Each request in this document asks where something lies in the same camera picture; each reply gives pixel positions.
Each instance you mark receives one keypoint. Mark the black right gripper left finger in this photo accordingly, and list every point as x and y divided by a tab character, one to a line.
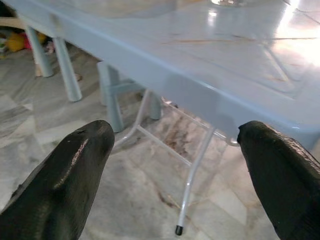
57	180

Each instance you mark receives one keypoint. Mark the light blue plastic table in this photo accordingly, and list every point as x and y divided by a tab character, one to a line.
200	62

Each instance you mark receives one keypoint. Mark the light blue plastic stool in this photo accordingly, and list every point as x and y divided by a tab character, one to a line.
112	90

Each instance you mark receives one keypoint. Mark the beige wooden board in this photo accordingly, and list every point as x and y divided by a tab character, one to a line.
11	22

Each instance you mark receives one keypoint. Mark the yellow soft toy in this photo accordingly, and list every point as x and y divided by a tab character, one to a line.
17	42

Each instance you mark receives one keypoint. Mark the white metal folding frame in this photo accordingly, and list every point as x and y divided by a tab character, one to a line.
186	175

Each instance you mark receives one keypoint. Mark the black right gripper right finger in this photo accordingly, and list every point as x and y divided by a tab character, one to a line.
280	175

